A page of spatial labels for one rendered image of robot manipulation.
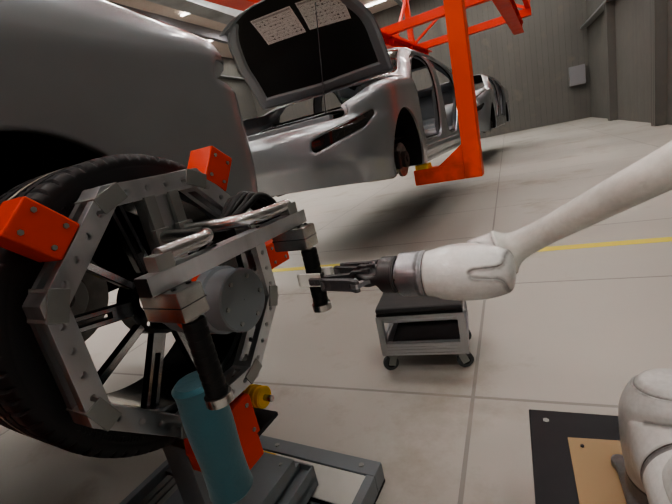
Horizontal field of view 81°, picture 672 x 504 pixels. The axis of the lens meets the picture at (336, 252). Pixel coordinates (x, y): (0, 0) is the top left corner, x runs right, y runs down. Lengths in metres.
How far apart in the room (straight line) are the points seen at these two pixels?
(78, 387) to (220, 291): 0.27
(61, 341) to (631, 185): 0.92
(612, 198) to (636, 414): 0.39
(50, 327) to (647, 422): 1.00
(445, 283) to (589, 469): 0.59
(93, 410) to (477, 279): 0.68
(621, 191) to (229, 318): 0.69
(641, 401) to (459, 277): 0.39
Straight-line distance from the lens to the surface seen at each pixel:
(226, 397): 0.68
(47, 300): 0.76
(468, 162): 4.23
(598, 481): 1.13
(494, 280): 0.72
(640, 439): 0.92
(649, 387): 0.92
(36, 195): 0.87
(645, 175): 0.75
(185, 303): 0.62
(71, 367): 0.79
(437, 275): 0.73
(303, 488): 1.39
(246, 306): 0.82
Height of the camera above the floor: 1.10
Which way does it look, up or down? 15 degrees down
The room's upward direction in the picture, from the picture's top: 12 degrees counter-clockwise
